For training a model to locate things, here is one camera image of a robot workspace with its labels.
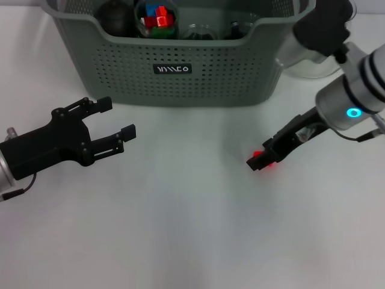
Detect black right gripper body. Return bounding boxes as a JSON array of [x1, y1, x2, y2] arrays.
[[262, 106, 329, 163]]

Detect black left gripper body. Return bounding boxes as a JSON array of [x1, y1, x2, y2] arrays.
[[0, 105, 93, 181]]

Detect large orange-red toy brick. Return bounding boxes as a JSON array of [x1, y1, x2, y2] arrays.
[[252, 149, 275, 169]]

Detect green toy brick with side studs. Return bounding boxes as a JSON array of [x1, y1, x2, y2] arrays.
[[152, 26, 175, 36]]

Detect grey-green perforated storage bin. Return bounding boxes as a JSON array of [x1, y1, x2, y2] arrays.
[[40, 0, 317, 108]]

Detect glass carafe with black lid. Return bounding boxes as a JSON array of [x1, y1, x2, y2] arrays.
[[284, 0, 358, 79]]

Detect dark clay teapot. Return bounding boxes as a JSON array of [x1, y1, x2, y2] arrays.
[[95, 0, 137, 37]]

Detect grey right arm cable fitting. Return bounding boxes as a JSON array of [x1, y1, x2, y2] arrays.
[[297, 125, 316, 143]]

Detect dark left arm cable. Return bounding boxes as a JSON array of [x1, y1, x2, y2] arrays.
[[2, 172, 39, 201]]

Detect dark arm cable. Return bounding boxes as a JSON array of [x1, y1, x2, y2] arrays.
[[2, 172, 39, 201], [339, 113, 385, 143]]

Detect dark right arm cable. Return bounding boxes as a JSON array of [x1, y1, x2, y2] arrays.
[[339, 113, 385, 143]]

